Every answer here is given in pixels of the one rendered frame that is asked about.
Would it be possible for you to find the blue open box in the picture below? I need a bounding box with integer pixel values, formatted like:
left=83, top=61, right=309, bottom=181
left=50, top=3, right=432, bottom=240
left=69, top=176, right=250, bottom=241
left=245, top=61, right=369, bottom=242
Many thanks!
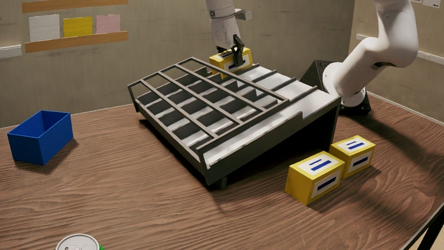
left=7, top=110, right=73, bottom=165

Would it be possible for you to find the yellow butter carton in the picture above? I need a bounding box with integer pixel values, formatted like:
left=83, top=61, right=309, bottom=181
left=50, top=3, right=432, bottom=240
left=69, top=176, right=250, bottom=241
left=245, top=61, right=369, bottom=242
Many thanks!
left=329, top=135, right=376, bottom=179
left=209, top=47, right=253, bottom=74
left=284, top=151, right=345, bottom=205

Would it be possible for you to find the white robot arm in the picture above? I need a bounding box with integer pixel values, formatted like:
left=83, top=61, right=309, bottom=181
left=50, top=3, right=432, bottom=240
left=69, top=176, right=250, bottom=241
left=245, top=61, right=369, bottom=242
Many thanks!
left=205, top=0, right=419, bottom=107

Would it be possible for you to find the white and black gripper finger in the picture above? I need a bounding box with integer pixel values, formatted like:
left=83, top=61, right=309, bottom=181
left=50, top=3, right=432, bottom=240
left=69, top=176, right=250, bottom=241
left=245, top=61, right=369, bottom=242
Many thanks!
left=217, top=46, right=227, bottom=53
left=231, top=34, right=244, bottom=67

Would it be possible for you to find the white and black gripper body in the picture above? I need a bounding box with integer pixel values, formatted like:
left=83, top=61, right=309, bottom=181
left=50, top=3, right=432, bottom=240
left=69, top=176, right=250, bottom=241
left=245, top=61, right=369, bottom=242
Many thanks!
left=210, top=13, right=240, bottom=49

